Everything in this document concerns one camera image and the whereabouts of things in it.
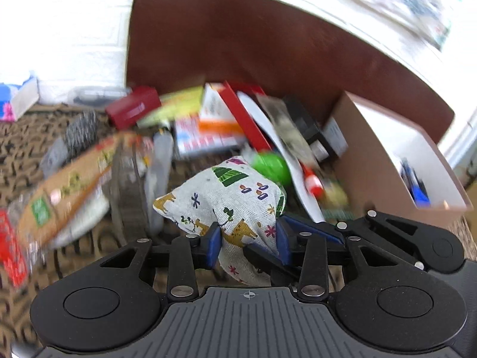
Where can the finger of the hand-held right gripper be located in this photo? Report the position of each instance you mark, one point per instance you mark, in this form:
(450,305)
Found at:
(264,259)
(320,231)

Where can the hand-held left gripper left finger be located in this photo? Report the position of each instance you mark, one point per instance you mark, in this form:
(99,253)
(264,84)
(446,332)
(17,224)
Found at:
(214,244)

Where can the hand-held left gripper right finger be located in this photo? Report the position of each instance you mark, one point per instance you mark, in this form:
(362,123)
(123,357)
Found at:
(284,242)

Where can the blue pens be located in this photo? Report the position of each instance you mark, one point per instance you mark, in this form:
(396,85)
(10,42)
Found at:
(415,188)

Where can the brown cardboard box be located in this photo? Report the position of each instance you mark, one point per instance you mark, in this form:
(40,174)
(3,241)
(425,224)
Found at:
(357,164)

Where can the green edged snack packet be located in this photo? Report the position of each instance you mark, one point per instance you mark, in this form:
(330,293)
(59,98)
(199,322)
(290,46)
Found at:
(335,197)

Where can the red white bottle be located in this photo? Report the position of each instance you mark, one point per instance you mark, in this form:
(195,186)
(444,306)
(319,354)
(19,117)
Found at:
(313,184)

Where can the green ball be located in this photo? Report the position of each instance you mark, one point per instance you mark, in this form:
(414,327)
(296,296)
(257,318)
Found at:
(270,167)

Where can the clear plastic bottle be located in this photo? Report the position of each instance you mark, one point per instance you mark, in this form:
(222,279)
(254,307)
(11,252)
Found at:
(160,164)

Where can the dried herb bag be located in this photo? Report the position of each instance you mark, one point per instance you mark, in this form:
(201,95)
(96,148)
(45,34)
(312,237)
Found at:
(287,126)

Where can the black box white label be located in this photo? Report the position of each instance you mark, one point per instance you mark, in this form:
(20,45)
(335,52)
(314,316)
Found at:
(305,119)

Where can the orange white box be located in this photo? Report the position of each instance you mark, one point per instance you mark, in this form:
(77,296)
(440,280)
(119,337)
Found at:
(216,126)

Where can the red flat box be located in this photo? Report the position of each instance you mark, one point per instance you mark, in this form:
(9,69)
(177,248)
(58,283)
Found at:
(242,119)

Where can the yellow green packet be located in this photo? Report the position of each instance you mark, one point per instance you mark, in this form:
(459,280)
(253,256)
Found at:
(175,104)

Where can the kraft paper packet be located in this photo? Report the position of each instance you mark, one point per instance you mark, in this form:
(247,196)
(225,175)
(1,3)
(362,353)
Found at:
(67,182)

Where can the dark red box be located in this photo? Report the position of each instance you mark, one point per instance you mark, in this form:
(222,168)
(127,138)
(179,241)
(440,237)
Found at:
(130,108)

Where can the clear plastic case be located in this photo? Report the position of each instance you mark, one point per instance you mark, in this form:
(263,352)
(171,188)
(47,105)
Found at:
(97,95)

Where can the red plastic packet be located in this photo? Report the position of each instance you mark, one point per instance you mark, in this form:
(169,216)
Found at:
(13,250)

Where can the brown wooden headboard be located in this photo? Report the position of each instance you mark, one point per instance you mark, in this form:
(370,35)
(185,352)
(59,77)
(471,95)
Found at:
(242,37)

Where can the blue tissue packet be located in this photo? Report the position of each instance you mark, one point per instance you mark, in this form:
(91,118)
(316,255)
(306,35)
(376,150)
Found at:
(18,100)

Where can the floral plastic sheet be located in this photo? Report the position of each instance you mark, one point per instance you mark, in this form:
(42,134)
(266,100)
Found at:
(402,0)

